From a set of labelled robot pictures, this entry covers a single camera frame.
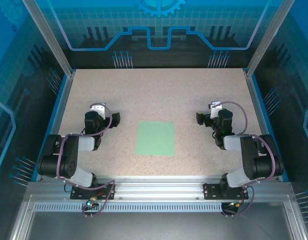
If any green paper sheet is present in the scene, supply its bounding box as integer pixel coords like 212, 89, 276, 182
134, 121, 175, 157

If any grey metal shelf panel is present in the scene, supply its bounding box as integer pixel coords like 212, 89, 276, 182
26, 211, 295, 240

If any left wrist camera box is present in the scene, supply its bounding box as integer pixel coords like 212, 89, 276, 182
89, 102, 107, 118

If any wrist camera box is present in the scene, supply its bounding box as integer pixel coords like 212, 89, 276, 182
209, 101, 224, 120
89, 102, 107, 118

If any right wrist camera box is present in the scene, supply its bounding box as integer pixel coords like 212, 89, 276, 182
209, 101, 224, 120

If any aluminium side rail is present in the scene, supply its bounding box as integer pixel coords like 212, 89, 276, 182
35, 71, 76, 182
245, 71, 290, 182

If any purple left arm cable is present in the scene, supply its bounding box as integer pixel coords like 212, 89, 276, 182
55, 102, 117, 219

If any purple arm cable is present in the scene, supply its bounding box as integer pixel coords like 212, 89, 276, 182
211, 100, 276, 219
55, 102, 117, 219

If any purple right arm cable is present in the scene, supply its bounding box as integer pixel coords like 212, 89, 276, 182
211, 100, 276, 219

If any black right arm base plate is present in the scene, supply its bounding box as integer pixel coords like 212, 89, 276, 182
202, 183, 250, 201

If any blue printed enclosure panel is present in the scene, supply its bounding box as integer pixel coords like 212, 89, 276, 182
47, 0, 272, 70

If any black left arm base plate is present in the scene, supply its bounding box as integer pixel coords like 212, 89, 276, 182
70, 183, 117, 201

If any long aluminium mounting rail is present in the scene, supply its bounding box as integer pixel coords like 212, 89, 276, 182
26, 174, 294, 201

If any cable connector with LED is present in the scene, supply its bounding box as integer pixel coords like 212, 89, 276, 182
227, 199, 245, 210
83, 196, 99, 208

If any slotted grey cable duct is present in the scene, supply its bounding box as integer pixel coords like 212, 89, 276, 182
33, 202, 224, 213

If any aluminium frame post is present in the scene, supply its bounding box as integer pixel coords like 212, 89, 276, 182
21, 0, 76, 76
245, 0, 296, 76

